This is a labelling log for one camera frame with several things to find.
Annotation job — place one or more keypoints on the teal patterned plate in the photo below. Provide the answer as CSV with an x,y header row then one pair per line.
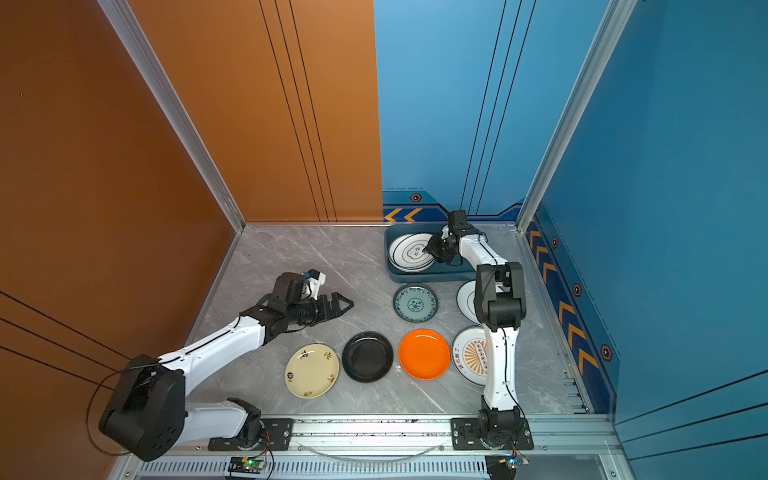
x,y
415,303

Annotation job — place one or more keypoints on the white plate quatrefoil motif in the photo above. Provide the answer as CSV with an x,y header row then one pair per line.
x,y
465,301
407,253

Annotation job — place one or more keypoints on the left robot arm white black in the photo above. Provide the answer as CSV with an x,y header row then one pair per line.
x,y
149,413

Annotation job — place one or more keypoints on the left aluminium corner post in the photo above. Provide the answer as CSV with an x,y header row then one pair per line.
x,y
127,27

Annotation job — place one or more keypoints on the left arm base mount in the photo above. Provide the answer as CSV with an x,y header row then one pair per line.
x,y
272,433

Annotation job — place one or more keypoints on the aluminium corner post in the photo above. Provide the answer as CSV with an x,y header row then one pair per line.
x,y
127,27
609,32

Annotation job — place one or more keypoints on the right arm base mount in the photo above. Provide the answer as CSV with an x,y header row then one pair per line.
x,y
467,434

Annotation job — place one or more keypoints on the left circuit board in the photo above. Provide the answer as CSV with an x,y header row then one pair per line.
x,y
247,468

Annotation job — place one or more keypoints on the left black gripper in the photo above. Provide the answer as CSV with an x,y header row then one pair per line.
x,y
335,310

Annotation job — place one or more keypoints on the right aluminium corner post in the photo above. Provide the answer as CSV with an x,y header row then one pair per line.
x,y
609,32

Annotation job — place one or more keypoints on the black plate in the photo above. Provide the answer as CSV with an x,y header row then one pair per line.
x,y
367,357

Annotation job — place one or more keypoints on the aluminium rail frame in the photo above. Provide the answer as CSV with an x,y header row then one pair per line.
x,y
404,446

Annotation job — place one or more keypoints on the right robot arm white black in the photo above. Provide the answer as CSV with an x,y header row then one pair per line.
x,y
500,306

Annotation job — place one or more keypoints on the sunburst plate front right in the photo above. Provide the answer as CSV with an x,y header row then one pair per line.
x,y
469,355

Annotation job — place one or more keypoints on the cream yellow plate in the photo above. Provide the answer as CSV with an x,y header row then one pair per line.
x,y
312,371

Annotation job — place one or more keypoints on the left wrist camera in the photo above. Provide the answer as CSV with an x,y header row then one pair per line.
x,y
312,283

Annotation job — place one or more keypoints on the teal plastic bin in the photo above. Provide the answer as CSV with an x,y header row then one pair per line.
x,y
458,269

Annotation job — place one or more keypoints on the right circuit board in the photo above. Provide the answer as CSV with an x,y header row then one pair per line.
x,y
504,467

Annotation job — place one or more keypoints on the orange plate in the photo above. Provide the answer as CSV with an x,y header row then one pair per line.
x,y
424,355

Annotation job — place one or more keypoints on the circuit board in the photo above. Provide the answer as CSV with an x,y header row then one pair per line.
x,y
247,468
504,467

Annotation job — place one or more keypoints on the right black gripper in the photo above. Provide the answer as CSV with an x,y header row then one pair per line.
x,y
432,249

